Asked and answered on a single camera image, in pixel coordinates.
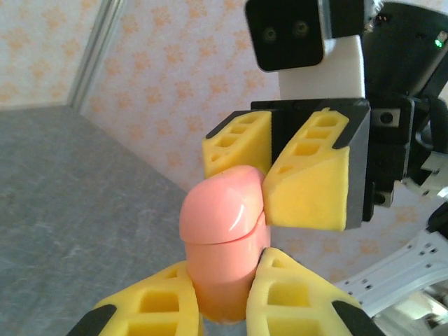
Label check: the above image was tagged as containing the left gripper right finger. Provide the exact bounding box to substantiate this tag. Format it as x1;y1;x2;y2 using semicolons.
246;247;381;336

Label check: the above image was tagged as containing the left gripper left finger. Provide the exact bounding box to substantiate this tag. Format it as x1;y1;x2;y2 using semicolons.
69;260;202;336

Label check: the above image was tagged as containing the pink earbud charging case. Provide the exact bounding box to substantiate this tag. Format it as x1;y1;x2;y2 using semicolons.
180;164;272;323

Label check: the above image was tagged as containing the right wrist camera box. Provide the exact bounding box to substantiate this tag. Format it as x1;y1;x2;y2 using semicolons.
244;0;367;101

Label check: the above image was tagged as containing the aluminium frame post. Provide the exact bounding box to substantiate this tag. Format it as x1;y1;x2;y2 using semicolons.
68;0;125;111

